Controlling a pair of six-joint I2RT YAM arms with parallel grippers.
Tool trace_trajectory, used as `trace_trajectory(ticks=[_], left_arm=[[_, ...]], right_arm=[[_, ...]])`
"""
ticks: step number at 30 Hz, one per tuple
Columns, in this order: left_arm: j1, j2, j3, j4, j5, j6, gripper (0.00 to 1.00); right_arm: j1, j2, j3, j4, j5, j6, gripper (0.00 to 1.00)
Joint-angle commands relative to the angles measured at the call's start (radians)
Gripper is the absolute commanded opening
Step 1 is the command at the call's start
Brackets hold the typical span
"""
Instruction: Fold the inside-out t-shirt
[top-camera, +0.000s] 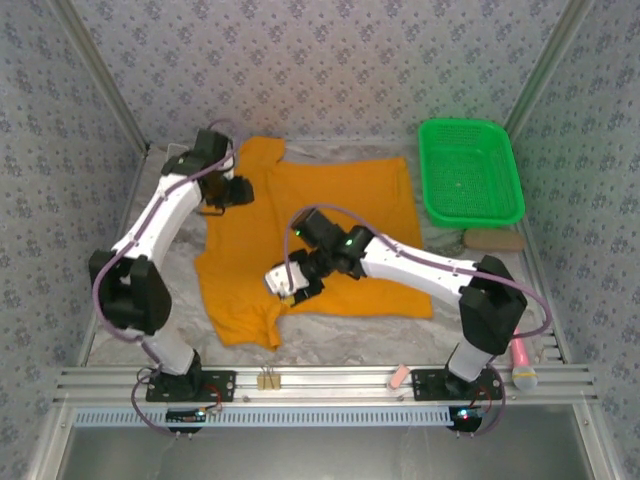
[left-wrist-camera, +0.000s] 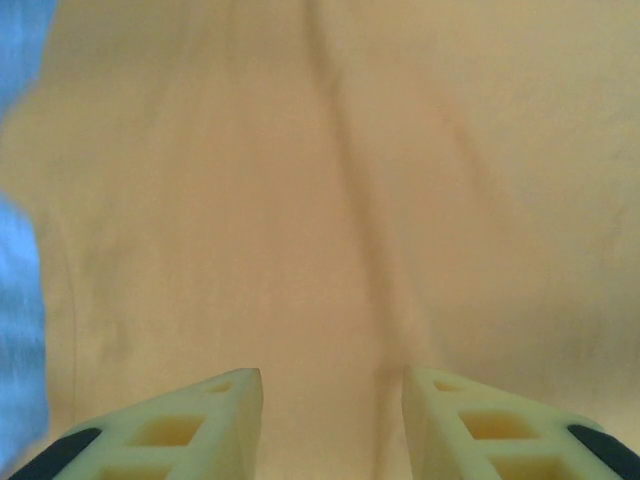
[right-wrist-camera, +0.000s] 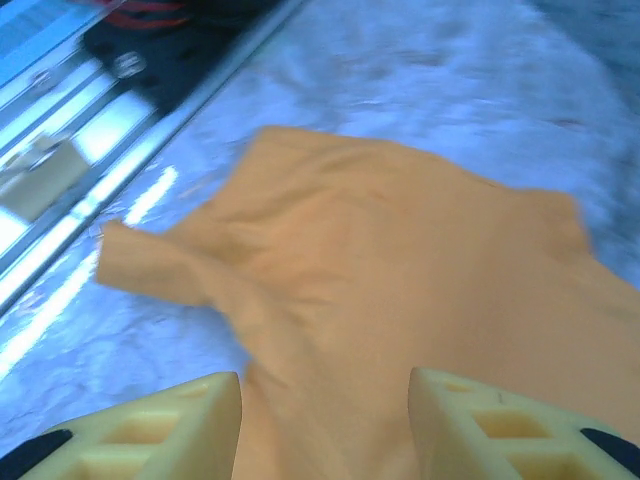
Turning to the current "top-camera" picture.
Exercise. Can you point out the orange t-shirt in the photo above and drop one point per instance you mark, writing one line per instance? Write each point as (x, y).
(350, 190)

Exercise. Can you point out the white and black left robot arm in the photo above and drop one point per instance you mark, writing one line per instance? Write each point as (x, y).
(160, 215)

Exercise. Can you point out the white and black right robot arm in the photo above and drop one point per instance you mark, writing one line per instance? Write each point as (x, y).
(415, 265)

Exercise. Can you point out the brass binder clip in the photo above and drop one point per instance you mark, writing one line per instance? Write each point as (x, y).
(268, 382)

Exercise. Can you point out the pink eraser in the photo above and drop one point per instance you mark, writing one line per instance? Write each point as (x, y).
(398, 377)

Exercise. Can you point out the green plastic basket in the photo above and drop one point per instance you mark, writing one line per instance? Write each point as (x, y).
(470, 165)

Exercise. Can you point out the tan oval stone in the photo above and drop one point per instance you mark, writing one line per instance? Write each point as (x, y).
(492, 240)

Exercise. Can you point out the pink toy microphone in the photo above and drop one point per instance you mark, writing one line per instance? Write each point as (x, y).
(521, 352)

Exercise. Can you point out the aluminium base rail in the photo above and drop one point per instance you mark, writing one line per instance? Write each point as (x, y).
(325, 382)

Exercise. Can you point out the aluminium frame post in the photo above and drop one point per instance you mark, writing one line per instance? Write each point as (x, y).
(106, 77)
(546, 62)

